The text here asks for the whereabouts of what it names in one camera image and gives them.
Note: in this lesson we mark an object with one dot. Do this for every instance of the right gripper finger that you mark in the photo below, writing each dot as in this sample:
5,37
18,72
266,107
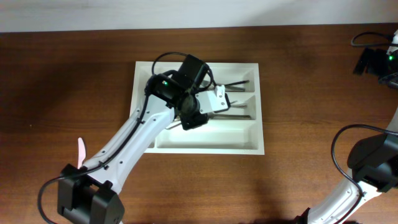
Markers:
377,62
363,61

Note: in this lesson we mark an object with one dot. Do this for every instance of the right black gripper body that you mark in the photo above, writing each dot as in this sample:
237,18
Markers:
365,62

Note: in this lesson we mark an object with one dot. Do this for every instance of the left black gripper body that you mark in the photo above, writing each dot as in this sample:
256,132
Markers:
193,121

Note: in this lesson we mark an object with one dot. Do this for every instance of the metal tablespoon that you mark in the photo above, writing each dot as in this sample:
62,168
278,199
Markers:
239,104
229,116

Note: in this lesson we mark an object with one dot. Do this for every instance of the metal fork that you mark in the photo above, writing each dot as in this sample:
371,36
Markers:
234,89
237,83

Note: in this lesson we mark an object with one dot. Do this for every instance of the white plastic knife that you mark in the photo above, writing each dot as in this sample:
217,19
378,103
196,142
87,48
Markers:
81,152

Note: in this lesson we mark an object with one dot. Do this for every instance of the metal tweezers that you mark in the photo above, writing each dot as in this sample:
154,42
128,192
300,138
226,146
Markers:
173,125

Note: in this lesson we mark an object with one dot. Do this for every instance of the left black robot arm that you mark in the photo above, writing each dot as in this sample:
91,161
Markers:
90,192

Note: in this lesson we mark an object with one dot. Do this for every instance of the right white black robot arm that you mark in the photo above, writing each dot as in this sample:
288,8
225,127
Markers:
372,162

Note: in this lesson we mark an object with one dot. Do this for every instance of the white plastic cutlery tray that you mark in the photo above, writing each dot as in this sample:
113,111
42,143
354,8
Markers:
222,136

